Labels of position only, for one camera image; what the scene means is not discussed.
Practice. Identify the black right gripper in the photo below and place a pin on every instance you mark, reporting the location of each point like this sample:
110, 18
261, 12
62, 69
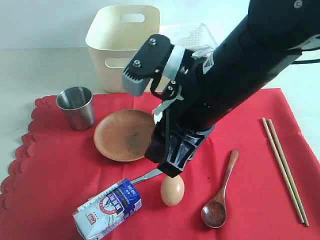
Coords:
205, 92

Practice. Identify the brown egg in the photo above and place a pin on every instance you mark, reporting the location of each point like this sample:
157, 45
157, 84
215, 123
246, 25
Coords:
172, 190

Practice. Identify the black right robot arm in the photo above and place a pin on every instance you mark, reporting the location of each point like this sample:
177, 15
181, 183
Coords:
272, 35

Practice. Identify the metal table knife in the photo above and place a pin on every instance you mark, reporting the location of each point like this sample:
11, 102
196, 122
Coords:
153, 173

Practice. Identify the brown wooden plate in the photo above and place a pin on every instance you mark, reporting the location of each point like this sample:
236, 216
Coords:
124, 135

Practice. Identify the dark wooden spoon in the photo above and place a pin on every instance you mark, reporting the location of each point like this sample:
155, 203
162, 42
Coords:
214, 212

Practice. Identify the red table cloth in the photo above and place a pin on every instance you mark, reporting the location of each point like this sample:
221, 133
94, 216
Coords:
57, 169

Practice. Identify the blue white milk carton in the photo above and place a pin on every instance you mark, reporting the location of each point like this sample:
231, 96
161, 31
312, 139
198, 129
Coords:
104, 212

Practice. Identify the stainless steel cup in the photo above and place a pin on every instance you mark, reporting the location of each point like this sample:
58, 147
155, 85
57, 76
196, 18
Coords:
77, 105

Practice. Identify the left wooden chopstick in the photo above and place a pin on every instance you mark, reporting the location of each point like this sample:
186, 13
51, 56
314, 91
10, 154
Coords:
282, 170

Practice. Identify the white perforated plastic basket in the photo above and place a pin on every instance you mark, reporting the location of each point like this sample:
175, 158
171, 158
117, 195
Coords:
190, 36

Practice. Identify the cream plastic storage bin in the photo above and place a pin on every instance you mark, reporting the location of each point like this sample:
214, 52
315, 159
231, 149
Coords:
115, 35

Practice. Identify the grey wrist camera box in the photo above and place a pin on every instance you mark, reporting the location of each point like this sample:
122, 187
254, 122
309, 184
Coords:
147, 66

